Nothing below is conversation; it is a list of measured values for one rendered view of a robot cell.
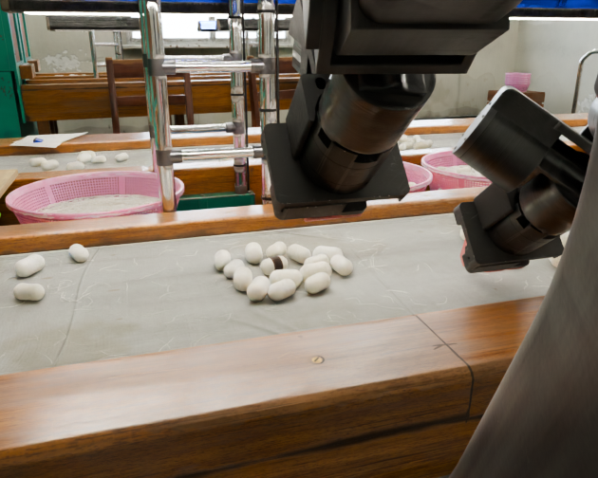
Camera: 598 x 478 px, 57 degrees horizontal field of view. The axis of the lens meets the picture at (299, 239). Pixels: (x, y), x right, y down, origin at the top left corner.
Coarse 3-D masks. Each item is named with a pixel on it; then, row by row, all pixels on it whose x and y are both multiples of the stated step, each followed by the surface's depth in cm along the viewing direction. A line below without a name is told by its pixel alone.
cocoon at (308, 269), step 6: (312, 264) 61; (318, 264) 61; (324, 264) 61; (300, 270) 61; (306, 270) 61; (312, 270) 61; (318, 270) 61; (324, 270) 61; (330, 270) 62; (306, 276) 60
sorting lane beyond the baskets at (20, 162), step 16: (576, 128) 167; (256, 144) 142; (400, 144) 142; (432, 144) 142; (448, 144) 142; (0, 160) 123; (16, 160) 123; (64, 160) 123; (112, 160) 123; (128, 160) 123; (144, 160) 123; (192, 160) 123; (208, 160) 123
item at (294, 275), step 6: (276, 270) 60; (282, 270) 60; (288, 270) 60; (294, 270) 60; (270, 276) 60; (276, 276) 59; (282, 276) 59; (288, 276) 59; (294, 276) 59; (300, 276) 60; (294, 282) 59; (300, 282) 60
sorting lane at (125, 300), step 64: (0, 256) 69; (64, 256) 69; (128, 256) 69; (192, 256) 69; (384, 256) 69; (448, 256) 69; (0, 320) 54; (64, 320) 54; (128, 320) 54; (192, 320) 54; (256, 320) 54; (320, 320) 54
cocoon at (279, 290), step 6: (276, 282) 58; (282, 282) 57; (288, 282) 58; (270, 288) 57; (276, 288) 57; (282, 288) 57; (288, 288) 57; (294, 288) 58; (270, 294) 57; (276, 294) 56; (282, 294) 57; (288, 294) 57; (276, 300) 57
